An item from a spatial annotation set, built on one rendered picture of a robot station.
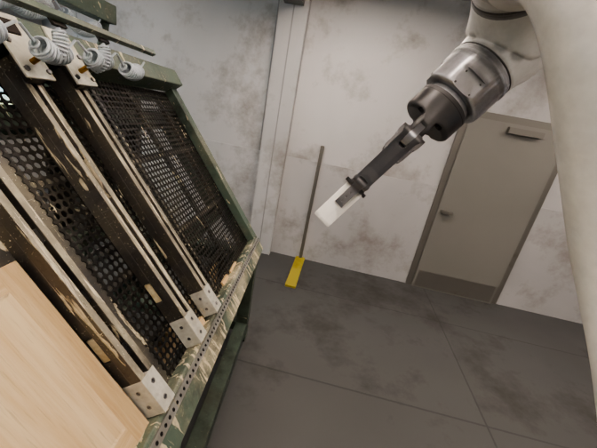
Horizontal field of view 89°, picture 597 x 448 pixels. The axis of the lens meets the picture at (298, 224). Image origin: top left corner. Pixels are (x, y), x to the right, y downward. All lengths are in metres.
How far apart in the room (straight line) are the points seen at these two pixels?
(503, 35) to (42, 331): 1.03
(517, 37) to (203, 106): 3.80
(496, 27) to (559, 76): 0.16
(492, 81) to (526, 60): 0.04
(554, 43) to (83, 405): 1.05
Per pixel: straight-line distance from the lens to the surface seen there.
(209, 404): 2.06
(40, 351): 0.96
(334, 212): 0.45
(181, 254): 1.35
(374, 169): 0.42
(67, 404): 0.98
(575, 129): 0.33
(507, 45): 0.48
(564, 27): 0.33
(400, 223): 3.93
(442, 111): 0.45
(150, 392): 1.06
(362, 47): 3.78
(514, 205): 4.21
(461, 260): 4.24
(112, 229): 1.19
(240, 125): 3.92
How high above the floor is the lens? 1.79
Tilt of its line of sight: 20 degrees down
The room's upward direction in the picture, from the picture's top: 11 degrees clockwise
